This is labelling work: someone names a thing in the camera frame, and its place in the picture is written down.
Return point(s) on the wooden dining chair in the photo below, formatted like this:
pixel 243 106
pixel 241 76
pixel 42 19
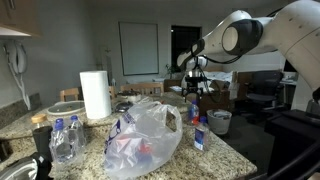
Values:
pixel 70 94
pixel 141 88

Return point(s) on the grey trash bin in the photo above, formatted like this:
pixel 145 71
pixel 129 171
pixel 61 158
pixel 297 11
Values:
pixel 218 125

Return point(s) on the grey plastic appliance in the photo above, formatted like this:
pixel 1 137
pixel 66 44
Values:
pixel 314 108

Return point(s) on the white bowl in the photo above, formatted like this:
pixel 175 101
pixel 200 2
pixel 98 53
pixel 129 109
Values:
pixel 130 97

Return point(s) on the white paper towel roll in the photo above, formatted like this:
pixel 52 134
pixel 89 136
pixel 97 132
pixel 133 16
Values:
pixel 95 96

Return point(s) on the shrink-wrapped water bottle pack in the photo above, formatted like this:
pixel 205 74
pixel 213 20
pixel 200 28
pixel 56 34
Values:
pixel 66 143

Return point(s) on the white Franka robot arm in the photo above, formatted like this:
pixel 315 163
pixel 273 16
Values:
pixel 293 30

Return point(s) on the clear plastic bag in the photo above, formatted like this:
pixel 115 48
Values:
pixel 140 133

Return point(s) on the plate with glass lid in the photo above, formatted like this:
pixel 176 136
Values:
pixel 66 108

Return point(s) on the black office chair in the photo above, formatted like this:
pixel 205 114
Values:
pixel 263 83

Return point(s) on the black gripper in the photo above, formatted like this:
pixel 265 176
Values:
pixel 193 88

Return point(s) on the black equipment cart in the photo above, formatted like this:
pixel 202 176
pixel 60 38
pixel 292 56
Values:
pixel 293 146

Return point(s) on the dark jar with cork lid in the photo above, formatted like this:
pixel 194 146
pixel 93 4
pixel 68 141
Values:
pixel 42 140

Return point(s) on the white wall phone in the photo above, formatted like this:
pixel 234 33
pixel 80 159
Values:
pixel 18 60

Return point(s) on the dark grey pot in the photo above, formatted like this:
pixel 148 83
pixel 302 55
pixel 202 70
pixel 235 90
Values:
pixel 123 106

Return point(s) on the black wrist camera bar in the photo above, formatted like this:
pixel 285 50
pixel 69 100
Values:
pixel 194 79

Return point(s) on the wooden wall cabinet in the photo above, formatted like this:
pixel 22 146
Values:
pixel 20 16

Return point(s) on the brown cardboard box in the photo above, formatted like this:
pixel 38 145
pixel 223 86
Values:
pixel 216 101

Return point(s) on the white wall whiteboard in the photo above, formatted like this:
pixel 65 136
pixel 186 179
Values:
pixel 138 48

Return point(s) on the small green plant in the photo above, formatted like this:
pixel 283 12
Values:
pixel 170 70

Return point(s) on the white bedding pile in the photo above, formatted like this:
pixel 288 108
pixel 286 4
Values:
pixel 223 77

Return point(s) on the black computer monitor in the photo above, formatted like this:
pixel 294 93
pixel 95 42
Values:
pixel 289 66

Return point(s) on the black and silver appliance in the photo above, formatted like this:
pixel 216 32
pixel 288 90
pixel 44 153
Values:
pixel 41 163

